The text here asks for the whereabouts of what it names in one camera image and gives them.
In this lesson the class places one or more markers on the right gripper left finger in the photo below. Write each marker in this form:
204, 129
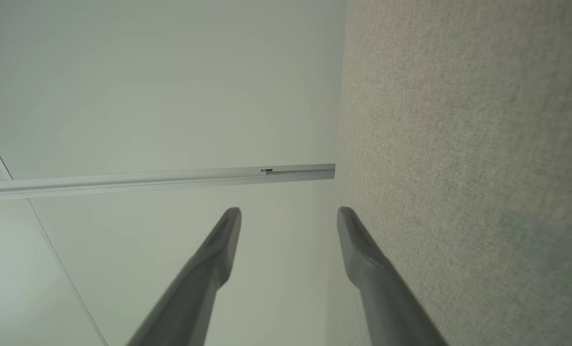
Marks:
204, 283

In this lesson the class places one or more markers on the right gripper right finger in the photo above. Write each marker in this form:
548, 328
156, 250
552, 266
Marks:
377, 288

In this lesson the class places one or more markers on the grey metal partition post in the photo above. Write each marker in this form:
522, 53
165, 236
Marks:
170, 180

